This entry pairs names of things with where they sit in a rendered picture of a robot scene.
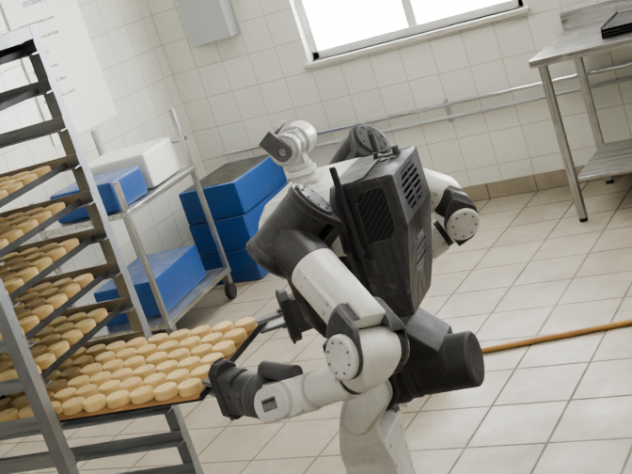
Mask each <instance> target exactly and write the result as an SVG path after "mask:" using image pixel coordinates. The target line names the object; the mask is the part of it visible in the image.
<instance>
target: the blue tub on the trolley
mask: <svg viewBox="0 0 632 474"><path fill-rule="evenodd" d="M93 179H94V181H95V183H96V186H97V189H98V191H99V194H100V197H101V199H102V202H103V206H104V208H105V211H106V213H115V212H119V211H120V210H121V207H120V204H119V200H118V197H117V195H116V192H115V189H114V186H113V184H112V183H114V182H119V184H120V186H121V189H122V192H123V195H124V196H125V199H126V202H127V204H128V205H130V204H131V203H133V202H134V201H136V200H137V199H139V198H141V197H143V196H144V195H146V194H147V193H148V189H147V186H146V184H145V182H144V179H143V176H142V173H141V171H140V168H139V167H138V166H130V167H126V168H123V169H119V170H115V171H110V172H106V173H103V174H99V175H95V176H93ZM76 193H80V191H79V188H78V185H77V183H76V182H74V183H72V184H70V185H69V186H67V187H65V188H63V189H61V190H60V191H58V192H56V193H54V194H53V195H51V196H50V200H51V199H55V198H61V197H64V196H68V195H72V194H76ZM86 218H89V215H88V212H87V208H86V207H82V208H78V209H75V210H73V211H71V212H70V213H68V214H66V215H65V216H63V217H62V218H60V219H59V220H58V222H59V223H62V224H64V223H69V222H72V221H77V220H81V219H86Z"/></svg>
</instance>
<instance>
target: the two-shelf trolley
mask: <svg viewBox="0 0 632 474"><path fill-rule="evenodd" d="M168 113H169V115H170V117H171V120H172V123H173V126H174V129H175V131H176V134H177V137H178V138H175V139H171V142H172V144H174V143H178V142H180V145H181V147H182V152H183V155H184V158H185V161H186V163H187V165H188V167H184V168H181V169H180V170H179V171H177V172H176V173H175V174H173V175H172V176H170V177H169V178H168V179H166V180H165V181H163V182H162V183H160V184H159V185H157V186H156V187H155V188H152V189H149V190H148V193H147V194H146V195H144V196H143V197H141V198H139V199H137V200H136V201H134V202H133V203H131V204H130V205H128V204H127V202H126V199H125V196H124V195H123V192H122V189H121V186H120V184H119V182H114V183H112V184H113V186H114V189H115V192H116V195H117V197H118V202H119V204H120V207H121V210H120V211H119V212H115V213H108V214H107V216H108V219H109V221H110V222H111V221H116V220H120V219H123V221H124V224H125V227H126V229H127V231H128V234H129V236H130V239H131V242H132V244H133V247H134V252H135V254H136V256H137V257H139V258H140V260H141V262H142V265H143V268H144V270H145V273H146V276H147V278H148V281H149V284H150V287H151V290H152V293H153V295H154V298H155V301H156V303H157V306H158V309H159V310H160V313H161V316H158V317H153V318H148V319H147V322H148V325H149V327H150V332H151V331H156V330H161V329H165V330H166V333H167V334H168V335H170V334H171V333H173V332H175V331H177V328H176V325H175V323H176V322H177V321H178V320H179V319H180V318H181V317H182V316H183V315H184V314H185V313H186V312H187V311H188V310H189V309H190V308H191V307H193V306H194V305H195V304H196V303H197V302H198V301H199V300H200V299H201V298H202V297H203V296H204V295H205V294H206V293H207V292H208V291H209V290H211V289H212V288H213V287H214V286H215V285H216V284H217V283H218V282H219V281H220V280H221V279H222V281H223V284H224V285H225V294H226V296H227V298H228V299H234V298H236V296H237V288H236V286H235V284H234V283H233V282H232V278H231V275H230V272H231V269H230V267H229V263H228V260H227V257H226V254H225V252H224V249H223V246H222V244H221V241H220V238H219V235H218V233H217V230H216V227H215V224H214V221H213V218H212V215H211V212H210V209H209V206H208V203H207V200H206V198H205V196H204V193H203V190H202V187H201V184H200V182H199V179H198V174H197V172H196V168H195V166H194V164H193V161H192V158H191V155H190V152H189V149H188V148H187V145H186V142H185V140H188V137H187V135H186V136H183V133H182V129H181V126H180V123H179V121H178V118H177V115H176V113H175V110H174V108H172V109H169V110H168ZM91 135H92V138H93V140H94V143H95V146H96V148H97V151H98V153H99V155H100V156H101V155H103V154H104V150H103V146H102V143H101V140H100V138H99V136H98V133H97V130H93V131H91ZM190 174H191V177H192V179H193V182H194V185H195V187H196V190H197V194H198V197H199V200H200V203H201V206H202V209H203V211H204V213H205V216H206V219H207V222H208V225H209V227H210V230H211V233H212V236H213V240H214V242H215V245H216V248H217V251H218V254H219V257H220V259H221V261H222V264H223V267H220V268H216V269H212V270H207V271H205V272H206V276H205V277H204V278H203V279H202V280H201V281H200V282H199V283H198V284H197V286H196V287H195V288H194V289H193V290H192V291H191V292H189V293H188V294H187V295H185V296H184V298H183V299H182V300H181V301H180V302H179V303H178V304H177V305H176V306H175V307H174V308H173V309H171V310H170V311H169V312H167V311H166V307H165V304H164V301H163V298H162V296H161V294H160V291H159V289H158V286H157V283H156V281H155V278H154V275H153V272H152V270H151V268H150V264H149V261H148V258H147V255H146V253H145V250H144V247H143V245H142V243H141V240H140V238H139V235H138V232H137V229H136V227H135V224H134V220H133V218H132V215H133V214H134V213H136V212H138V211H139V210H140V209H142V208H143V207H145V206H146V205H148V204H149V203H150V202H152V201H153V200H155V199H156V198H158V197H159V196H161V195H162V194H163V193H164V192H165V191H167V190H168V189H170V188H171V187H172V186H174V185H175V184H177V183H178V182H180V181H181V180H183V179H184V178H185V177H187V176H188V175H190ZM91 226H92V223H91V220H90V218H86V219H81V220H77V221H72V222H69V223H64V224H62V223H59V222H58V221H56V222H54V224H52V225H51V226H49V227H48V228H46V229H44V230H43V231H41V232H40V233H39V235H40V238H41V239H42V241H43V240H47V239H49V237H48V236H51V235H55V234H58V233H63V232H67V231H71V230H76V229H82V228H86V227H91ZM132 332H133V329H132V328H131V325H130V322H128V323H124V324H115V325H110V326H105V327H103V328H102V329H101V330H100V331H99V332H98V333H97V334H95V335H94V336H93V337H92V338H91V339H90V340H97V339H102V338H107V337H112V336H116V335H122V334H127V333H132Z"/></svg>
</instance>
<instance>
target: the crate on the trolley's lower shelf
mask: <svg viewBox="0 0 632 474"><path fill-rule="evenodd" d="M147 258H148V261H149V264H150V268H151V271H152V272H153V275H154V278H155V281H156V283H157V286H158V289H159V291H160V294H161V296H162V298H163V301H164V304H165V307H166V311H167V312H169V311H170V310H171V309H173V308H174V307H175V306H176V305H177V304H178V303H179V302H180V301H181V300H182V299H183V298H184V297H185V295H187V294H188V293H189V292H191V291H192V290H193V289H194V288H195V287H196V286H197V284H198V283H199V282H200V281H201V280H202V279H203V278H204V277H205V276H206V272H205V269H204V267H203V264H202V261H201V258H200V256H199V254H198V249H197V246H196V245H187V246H183V247H178V248H173V249H169V250H165V251H161V252H156V253H152V254H148V255H147ZM127 269H128V272H129V274H130V277H131V280H132V282H133V284H134V288H135V291H136V294H137V296H138V299H139V302H140V304H141V307H142V309H143V311H144V314H145V317H146V319H148V318H153V317H158V316H161V313H160V310H159V309H158V306H157V303H156V301H155V298H154V295H153V293H152V290H151V287H150V284H149V281H148V278H147V276H146V273H145V270H144V268H143V265H142V262H141V260H140V258H139V257H138V258H137V259H136V260H134V261H133V262H132V263H130V264H129V265H128V266H127ZM94 297H95V300H96V302H97V303H100V302H104V301H108V300H113V299H118V298H120V297H119V293H118V290H117V288H116V285H115V282H114V280H113V278H112V279H110V280H109V281H108V282H107V283H105V284H104V285H103V286H102V287H100V289H98V290H97V291H96V292H95V293H94ZM128 322H129V320H128V317H127V315H126V313H121V314H118V315H117V316H116V317H115V318H114V319H113V320H111V321H110V322H109V323H108V324H107V325H106V326H110V325H115V324H124V323H128Z"/></svg>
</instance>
